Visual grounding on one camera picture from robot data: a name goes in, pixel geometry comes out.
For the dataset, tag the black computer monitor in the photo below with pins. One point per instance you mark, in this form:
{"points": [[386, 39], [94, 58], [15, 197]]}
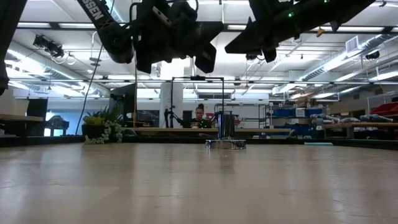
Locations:
{"points": [[124, 105]]}

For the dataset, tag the potted green plant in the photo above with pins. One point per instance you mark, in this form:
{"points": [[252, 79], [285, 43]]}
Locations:
{"points": [[99, 127]]}

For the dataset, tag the white square pillar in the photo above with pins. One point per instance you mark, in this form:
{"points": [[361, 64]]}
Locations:
{"points": [[164, 99]]}

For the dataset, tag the person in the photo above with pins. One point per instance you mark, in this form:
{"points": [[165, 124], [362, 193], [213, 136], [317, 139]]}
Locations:
{"points": [[200, 112]]}

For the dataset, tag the black aluminium frame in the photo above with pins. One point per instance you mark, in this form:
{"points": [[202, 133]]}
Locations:
{"points": [[46, 140]]}

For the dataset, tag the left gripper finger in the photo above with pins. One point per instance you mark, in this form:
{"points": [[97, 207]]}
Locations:
{"points": [[205, 39], [210, 28]]}

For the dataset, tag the chrome lamp socket base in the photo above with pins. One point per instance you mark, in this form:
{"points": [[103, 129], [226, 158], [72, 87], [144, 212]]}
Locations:
{"points": [[226, 126]]}

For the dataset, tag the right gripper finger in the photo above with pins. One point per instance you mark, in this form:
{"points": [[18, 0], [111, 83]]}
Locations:
{"points": [[248, 49], [248, 39]]}

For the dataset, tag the white air vent grille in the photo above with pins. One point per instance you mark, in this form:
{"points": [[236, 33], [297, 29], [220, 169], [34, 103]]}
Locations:
{"points": [[352, 44]]}

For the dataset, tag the shelf with blue bins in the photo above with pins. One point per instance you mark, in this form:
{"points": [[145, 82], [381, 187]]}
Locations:
{"points": [[283, 112]]}

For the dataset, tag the wooden bench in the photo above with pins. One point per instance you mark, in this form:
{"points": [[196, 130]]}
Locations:
{"points": [[18, 118]]}

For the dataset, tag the long wooden workbench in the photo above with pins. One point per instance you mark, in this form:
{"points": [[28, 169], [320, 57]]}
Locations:
{"points": [[367, 125]]}

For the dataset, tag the silver ventilation duct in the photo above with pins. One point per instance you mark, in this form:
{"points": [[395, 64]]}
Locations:
{"points": [[342, 60]]}

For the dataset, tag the black camera on mount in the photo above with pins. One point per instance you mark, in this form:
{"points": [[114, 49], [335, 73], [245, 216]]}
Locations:
{"points": [[253, 57], [46, 45]]}

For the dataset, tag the black cabinet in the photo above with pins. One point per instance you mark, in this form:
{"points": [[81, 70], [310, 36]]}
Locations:
{"points": [[37, 115]]}

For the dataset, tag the black spotlight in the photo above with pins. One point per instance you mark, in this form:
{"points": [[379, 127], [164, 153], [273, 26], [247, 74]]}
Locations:
{"points": [[372, 55]]}

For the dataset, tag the grey wrapped bundle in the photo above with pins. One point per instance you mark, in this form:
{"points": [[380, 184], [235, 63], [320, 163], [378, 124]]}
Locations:
{"points": [[326, 118], [374, 118]]}

